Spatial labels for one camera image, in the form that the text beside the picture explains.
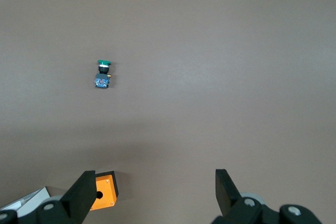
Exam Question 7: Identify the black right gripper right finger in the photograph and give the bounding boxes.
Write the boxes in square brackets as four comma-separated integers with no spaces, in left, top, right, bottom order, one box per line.
[212,168,322,224]

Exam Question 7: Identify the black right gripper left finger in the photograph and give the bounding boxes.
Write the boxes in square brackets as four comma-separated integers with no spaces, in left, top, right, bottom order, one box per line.
[36,170,97,224]

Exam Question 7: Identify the green push button switch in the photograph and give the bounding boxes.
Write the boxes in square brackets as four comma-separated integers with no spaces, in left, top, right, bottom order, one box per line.
[94,59,114,90]

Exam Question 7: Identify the white drawer cabinet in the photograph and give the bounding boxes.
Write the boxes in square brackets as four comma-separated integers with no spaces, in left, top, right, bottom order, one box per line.
[0,186,64,218]

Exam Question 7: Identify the orange button enclosure box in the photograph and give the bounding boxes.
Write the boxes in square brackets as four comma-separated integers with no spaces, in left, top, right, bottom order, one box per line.
[90,170,119,211]

